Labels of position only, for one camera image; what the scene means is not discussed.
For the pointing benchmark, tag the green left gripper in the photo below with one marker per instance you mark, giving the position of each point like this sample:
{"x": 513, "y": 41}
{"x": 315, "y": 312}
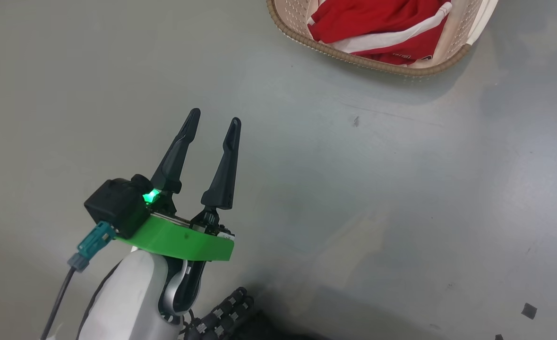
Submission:
{"x": 179, "y": 241}

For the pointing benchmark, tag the red white-striped garment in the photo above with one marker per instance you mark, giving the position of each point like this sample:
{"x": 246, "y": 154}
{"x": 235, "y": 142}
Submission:
{"x": 377, "y": 19}

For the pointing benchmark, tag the cream perforated laundry basket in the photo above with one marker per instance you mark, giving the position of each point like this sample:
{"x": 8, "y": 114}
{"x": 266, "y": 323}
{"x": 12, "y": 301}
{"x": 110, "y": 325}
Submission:
{"x": 462, "y": 28}

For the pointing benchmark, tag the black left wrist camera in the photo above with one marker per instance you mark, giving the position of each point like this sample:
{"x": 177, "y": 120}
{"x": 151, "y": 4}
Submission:
{"x": 113, "y": 208}

